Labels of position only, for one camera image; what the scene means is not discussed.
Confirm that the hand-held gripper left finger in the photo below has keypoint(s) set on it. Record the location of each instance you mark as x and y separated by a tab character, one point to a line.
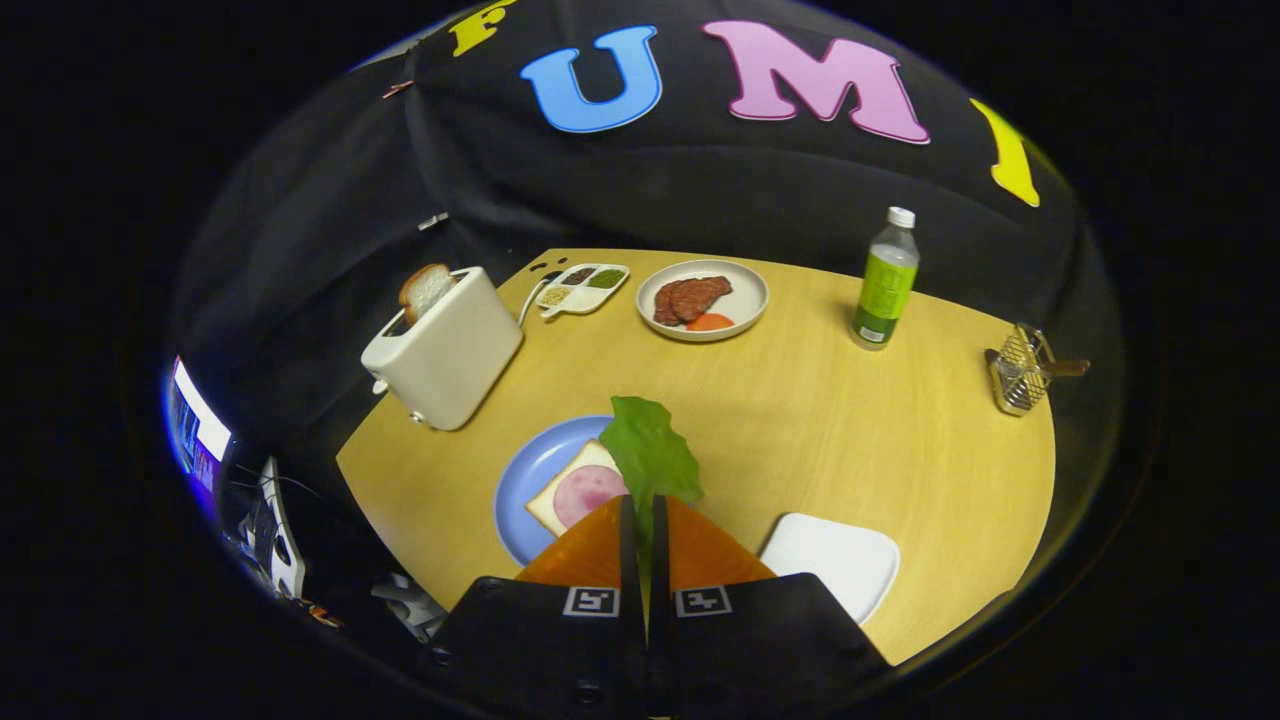
627	560

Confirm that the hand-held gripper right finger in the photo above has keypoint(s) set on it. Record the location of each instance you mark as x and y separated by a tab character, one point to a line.
660	560

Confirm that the green lettuce leaf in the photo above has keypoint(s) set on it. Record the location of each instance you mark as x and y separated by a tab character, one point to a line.
650	450

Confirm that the toasted bread slice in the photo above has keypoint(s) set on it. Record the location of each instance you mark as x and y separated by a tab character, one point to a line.
425	290

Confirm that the pink ham slice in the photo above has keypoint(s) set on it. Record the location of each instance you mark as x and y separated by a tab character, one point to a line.
585	495

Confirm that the white bread slice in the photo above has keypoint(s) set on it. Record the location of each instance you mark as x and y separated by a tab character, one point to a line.
545	515

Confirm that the blue round plate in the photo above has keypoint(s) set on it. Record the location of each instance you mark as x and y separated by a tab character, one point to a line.
530	470

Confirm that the white square plate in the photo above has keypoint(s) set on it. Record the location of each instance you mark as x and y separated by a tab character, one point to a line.
840	560

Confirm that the red tomato slice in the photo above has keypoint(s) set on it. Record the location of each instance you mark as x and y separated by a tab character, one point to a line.
710	322

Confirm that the brown cooked meat slice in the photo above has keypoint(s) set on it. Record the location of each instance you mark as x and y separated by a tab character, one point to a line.
700	295
663	305

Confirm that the white divided dish with beans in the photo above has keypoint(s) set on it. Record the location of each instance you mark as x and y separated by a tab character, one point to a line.
580	298

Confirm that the white toaster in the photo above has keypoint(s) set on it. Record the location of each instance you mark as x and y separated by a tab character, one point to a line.
450	350

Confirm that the round beige plate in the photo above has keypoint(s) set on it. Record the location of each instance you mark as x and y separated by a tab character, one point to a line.
745	290

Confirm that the green label plastic bottle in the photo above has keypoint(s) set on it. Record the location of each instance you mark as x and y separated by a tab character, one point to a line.
885	290

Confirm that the black backdrop cloth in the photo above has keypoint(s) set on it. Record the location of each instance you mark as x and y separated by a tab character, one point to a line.
700	190

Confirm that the silver cloth clip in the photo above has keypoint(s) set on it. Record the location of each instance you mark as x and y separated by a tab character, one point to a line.
433	221

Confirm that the computer monitor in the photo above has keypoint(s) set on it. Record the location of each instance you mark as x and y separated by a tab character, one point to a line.
195	430

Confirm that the red cloth clip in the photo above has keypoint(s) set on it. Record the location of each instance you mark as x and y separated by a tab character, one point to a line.
397	89

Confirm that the white frame stand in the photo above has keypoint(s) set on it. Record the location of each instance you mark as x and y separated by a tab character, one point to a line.
285	540

